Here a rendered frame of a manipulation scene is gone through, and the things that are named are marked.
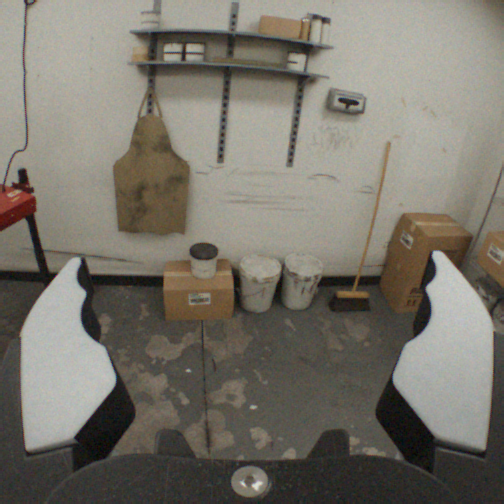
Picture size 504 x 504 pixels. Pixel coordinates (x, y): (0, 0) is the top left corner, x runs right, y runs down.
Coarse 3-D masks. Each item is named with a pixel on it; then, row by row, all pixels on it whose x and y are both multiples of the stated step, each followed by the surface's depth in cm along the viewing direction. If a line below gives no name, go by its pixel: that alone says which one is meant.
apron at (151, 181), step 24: (144, 96) 179; (144, 120) 188; (144, 144) 196; (168, 144) 199; (120, 168) 201; (144, 168) 205; (168, 168) 206; (120, 192) 210; (144, 192) 214; (168, 192) 215; (120, 216) 220; (144, 216) 223; (168, 216) 225
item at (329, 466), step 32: (160, 448) 5; (320, 448) 5; (64, 480) 4; (96, 480) 4; (128, 480) 4; (160, 480) 4; (192, 480) 4; (224, 480) 4; (256, 480) 4; (288, 480) 4; (320, 480) 4; (352, 480) 4; (384, 480) 4; (416, 480) 4
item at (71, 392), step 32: (64, 288) 9; (32, 320) 8; (64, 320) 8; (96, 320) 9; (32, 352) 7; (64, 352) 7; (96, 352) 7; (32, 384) 6; (64, 384) 6; (96, 384) 6; (32, 416) 5; (64, 416) 5; (96, 416) 6; (128, 416) 7; (32, 448) 5; (96, 448) 6
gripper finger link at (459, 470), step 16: (496, 336) 7; (496, 352) 6; (496, 368) 6; (496, 384) 5; (496, 400) 5; (496, 416) 5; (496, 432) 4; (432, 448) 5; (448, 448) 5; (496, 448) 4; (416, 464) 5; (432, 464) 4; (448, 464) 4; (464, 464) 4; (480, 464) 4; (496, 464) 4; (448, 480) 4; (464, 480) 4; (480, 480) 4; (496, 480) 4; (464, 496) 4; (480, 496) 3; (496, 496) 3
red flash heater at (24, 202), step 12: (0, 192) 143; (12, 192) 144; (24, 192) 145; (0, 204) 131; (12, 204) 132; (24, 204) 136; (36, 204) 144; (0, 216) 123; (12, 216) 131; (24, 216) 139; (0, 228) 125
